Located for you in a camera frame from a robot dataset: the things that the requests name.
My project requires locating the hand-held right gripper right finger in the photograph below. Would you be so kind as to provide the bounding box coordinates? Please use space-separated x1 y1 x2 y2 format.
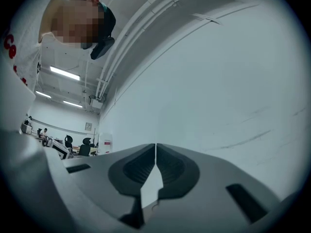
142 143 282 233

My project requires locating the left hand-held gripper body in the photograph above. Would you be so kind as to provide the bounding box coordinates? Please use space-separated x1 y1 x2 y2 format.
49 138 71 160

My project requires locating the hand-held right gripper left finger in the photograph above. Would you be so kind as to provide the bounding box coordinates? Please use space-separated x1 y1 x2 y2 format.
63 143 156 230

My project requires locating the black office chair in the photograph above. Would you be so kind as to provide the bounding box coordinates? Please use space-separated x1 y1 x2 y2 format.
64 134 74 150
78 136 91 157

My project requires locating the light wooden desk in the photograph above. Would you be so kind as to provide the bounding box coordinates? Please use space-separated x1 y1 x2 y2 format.
72 145 100 157

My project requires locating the white cabinet with red labels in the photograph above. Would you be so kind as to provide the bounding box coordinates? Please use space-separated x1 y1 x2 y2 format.
98 132 114 155

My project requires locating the long ceiling light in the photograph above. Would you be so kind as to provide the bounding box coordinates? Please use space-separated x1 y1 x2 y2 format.
62 100 84 109
35 90 52 100
49 65 81 82

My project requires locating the white table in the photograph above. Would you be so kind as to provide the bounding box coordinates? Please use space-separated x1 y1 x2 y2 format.
140 164 164 210

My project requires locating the white junction box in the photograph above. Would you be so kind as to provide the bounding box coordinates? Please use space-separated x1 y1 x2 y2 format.
88 94 103 109

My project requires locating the grey shirt with red letters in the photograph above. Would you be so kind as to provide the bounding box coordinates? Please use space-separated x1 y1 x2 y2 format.
0 0 58 95

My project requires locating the person's head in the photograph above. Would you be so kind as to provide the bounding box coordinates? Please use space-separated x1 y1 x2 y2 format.
38 0 108 50

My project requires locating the white ceiling conduit bundle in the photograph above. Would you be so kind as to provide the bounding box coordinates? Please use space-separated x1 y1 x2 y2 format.
95 0 212 100

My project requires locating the black head-mounted camera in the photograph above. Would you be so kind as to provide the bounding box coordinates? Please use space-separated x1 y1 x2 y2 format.
89 1 117 61

